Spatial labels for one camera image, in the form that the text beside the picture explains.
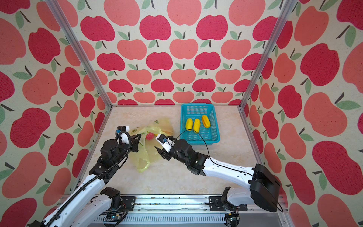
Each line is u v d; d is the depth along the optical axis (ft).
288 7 2.29
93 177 1.71
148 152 2.56
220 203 2.41
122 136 2.14
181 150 1.78
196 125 3.43
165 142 1.98
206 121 3.43
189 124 3.39
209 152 1.88
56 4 2.28
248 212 2.37
